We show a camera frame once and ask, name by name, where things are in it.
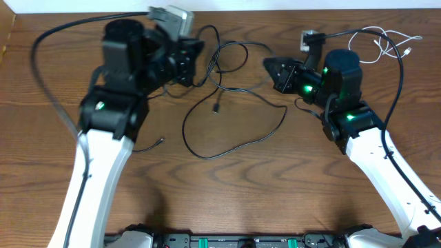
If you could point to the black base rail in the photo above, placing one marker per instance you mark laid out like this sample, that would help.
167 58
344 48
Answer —
142 236

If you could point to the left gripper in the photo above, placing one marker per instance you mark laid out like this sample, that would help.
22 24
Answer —
182 58

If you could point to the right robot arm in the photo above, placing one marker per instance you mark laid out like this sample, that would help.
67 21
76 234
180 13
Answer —
361 135

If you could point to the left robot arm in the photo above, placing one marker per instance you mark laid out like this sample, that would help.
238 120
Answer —
137 62

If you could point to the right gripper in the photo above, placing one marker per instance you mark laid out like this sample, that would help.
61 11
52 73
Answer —
283 83

